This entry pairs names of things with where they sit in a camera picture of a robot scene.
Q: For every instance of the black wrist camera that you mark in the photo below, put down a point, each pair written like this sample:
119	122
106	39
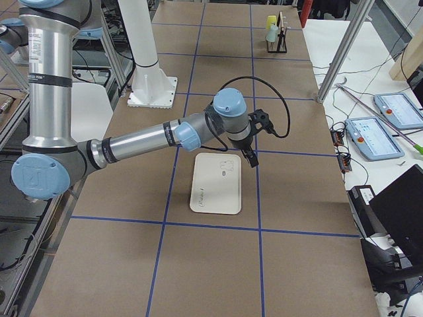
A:
259	120

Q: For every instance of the black laptop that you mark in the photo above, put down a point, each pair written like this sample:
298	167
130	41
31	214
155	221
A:
399	209

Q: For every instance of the white curved chair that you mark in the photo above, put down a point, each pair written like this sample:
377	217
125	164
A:
91	111

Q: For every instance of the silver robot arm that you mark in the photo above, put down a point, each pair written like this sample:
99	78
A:
52	161

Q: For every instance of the yellow plastic cup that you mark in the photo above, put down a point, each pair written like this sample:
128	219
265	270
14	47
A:
271	20

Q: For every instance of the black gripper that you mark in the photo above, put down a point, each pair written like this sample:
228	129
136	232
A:
241	144

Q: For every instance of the near blue teach pendant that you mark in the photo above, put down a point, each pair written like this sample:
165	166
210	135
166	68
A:
372	139

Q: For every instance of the far blue teach pendant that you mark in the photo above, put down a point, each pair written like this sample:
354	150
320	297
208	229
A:
399	110

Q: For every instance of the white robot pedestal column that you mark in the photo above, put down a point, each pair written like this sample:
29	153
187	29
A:
150	85

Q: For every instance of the pale green plastic cup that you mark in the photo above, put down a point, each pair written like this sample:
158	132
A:
272	33

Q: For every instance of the white rabbit print tray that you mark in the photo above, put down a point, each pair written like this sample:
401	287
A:
216	184

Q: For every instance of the blue teach pendant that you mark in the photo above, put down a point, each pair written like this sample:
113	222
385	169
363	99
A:
399	110
372	139

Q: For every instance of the aluminium frame post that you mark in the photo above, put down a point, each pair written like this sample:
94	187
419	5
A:
346	43

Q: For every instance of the black wire cup rack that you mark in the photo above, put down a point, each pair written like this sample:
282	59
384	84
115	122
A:
279	46

